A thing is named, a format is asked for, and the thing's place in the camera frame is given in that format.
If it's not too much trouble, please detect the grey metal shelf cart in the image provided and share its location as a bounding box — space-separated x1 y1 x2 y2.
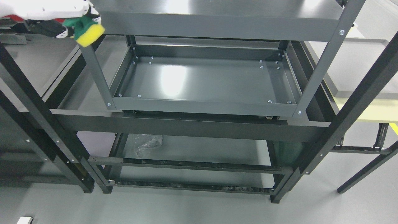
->
81 0 364 118

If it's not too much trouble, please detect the black metal shelving rack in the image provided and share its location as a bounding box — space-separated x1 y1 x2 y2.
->
1 34 397 203

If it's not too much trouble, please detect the green yellow sponge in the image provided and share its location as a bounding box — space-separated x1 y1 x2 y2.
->
62 16 105 47

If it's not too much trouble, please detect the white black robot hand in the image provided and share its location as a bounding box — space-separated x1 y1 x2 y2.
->
1 0 101 39

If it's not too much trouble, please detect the clear plastic bag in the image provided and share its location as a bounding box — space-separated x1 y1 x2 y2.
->
133 134 163 158

